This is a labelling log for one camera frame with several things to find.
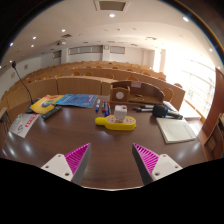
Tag large square ceiling vent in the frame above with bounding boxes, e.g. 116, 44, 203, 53
93, 0, 130, 12

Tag wooden shelf unit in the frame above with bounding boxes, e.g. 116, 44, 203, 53
203, 112, 224, 161

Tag yellow power strip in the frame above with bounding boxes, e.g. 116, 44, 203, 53
94, 114, 137, 132

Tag long wooden lecture desks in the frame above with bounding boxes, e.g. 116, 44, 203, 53
0, 60, 186, 111

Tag white leaflet with red print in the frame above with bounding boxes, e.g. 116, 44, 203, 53
8, 112, 41, 139

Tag large bright window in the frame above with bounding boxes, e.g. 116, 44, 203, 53
164, 49, 218, 118

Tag wooden desk organizer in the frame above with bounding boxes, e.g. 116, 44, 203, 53
109, 80, 166, 106

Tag white notebook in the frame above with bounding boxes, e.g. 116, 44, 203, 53
155, 117, 197, 145

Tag white charger block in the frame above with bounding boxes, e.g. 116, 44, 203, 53
113, 104, 128, 122

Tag blue book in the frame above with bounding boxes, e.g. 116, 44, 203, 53
54, 93, 99, 109

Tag black gooseneck microphone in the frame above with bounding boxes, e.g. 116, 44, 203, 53
11, 60, 40, 114

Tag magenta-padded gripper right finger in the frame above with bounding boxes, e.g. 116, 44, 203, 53
131, 142, 183, 186

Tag ceiling spot lights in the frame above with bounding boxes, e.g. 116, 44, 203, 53
8, 12, 214, 54

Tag black remote control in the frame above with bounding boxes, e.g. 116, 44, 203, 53
41, 105, 63, 121

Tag black handheld microphone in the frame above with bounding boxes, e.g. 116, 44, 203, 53
152, 104, 184, 120

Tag yellow book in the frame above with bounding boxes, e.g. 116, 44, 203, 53
29, 94, 65, 115

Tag wooden lecture hall chairs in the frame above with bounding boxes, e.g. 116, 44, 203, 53
24, 63, 184, 103

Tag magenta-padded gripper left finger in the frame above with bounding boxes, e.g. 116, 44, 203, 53
41, 142, 92, 186

